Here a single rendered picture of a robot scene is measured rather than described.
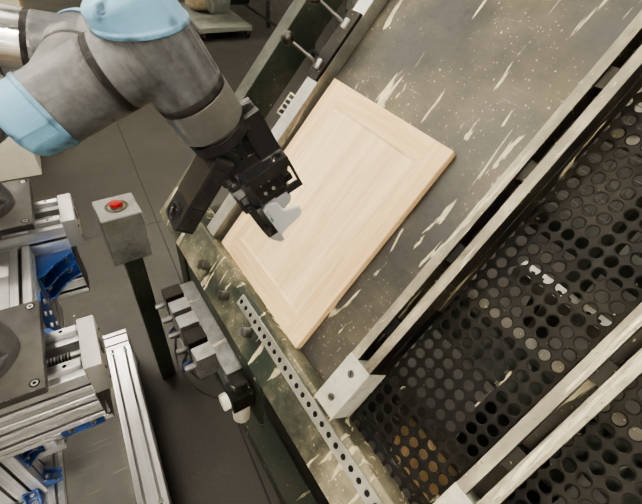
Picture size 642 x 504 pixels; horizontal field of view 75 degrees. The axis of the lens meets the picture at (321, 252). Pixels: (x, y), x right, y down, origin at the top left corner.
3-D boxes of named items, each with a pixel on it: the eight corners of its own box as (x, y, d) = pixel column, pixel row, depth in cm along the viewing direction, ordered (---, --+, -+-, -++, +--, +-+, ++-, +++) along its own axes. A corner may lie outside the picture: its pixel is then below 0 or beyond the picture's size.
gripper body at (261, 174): (306, 189, 54) (265, 115, 44) (250, 227, 53) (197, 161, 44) (282, 159, 58) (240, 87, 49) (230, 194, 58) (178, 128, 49)
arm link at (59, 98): (62, 125, 48) (144, 78, 47) (44, 178, 40) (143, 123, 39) (-1, 61, 42) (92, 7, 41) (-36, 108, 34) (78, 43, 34)
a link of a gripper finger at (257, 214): (282, 238, 56) (252, 197, 50) (273, 244, 56) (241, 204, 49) (269, 217, 59) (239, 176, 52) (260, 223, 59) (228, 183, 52)
